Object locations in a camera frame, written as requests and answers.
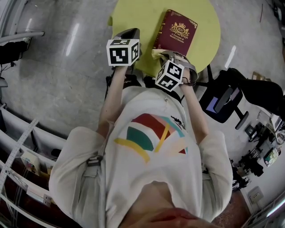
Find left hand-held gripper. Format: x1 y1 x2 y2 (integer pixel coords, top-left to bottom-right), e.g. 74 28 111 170
106 28 142 66

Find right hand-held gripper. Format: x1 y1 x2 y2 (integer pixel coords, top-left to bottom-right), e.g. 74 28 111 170
155 50 199 92

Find pale yellow cloth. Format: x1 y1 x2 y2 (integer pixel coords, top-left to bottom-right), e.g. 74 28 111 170
151 49 171 61

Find maroon hardcover book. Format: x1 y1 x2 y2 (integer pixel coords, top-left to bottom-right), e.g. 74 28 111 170
153 9 198 56

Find person's right forearm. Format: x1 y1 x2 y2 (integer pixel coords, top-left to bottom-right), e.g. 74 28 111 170
179 82 209 147

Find person's left forearm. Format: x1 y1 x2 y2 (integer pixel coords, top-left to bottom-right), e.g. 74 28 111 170
98 65 127 135

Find person's black trousers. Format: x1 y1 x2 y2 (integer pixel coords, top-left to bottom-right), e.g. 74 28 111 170
105 73 156 90

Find black office chair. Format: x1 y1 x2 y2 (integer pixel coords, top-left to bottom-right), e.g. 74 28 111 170
199 64 250 130

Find brown cardboard box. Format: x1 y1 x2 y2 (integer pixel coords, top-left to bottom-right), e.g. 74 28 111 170
252 71 272 82

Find black jacket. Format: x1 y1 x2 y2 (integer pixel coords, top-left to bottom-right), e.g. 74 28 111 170
220 67 285 117

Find white metal pipe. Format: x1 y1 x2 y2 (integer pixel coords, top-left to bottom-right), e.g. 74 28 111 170
0 30 45 44

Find person's white printed shirt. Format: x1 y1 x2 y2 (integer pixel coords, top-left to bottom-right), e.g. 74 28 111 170
49 85 234 228

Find perforated white metal strip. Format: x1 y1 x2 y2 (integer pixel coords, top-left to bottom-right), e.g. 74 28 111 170
0 118 39 190

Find person's chin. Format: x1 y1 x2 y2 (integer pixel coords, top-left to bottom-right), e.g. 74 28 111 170
124 207 225 228

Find white shelf rack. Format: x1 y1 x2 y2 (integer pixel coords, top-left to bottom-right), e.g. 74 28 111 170
0 102 67 228

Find grey harness strap with buckle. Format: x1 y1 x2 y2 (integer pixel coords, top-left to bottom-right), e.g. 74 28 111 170
86 124 112 167

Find white wall socket plate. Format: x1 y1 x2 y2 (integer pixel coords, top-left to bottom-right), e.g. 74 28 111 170
248 186 265 204

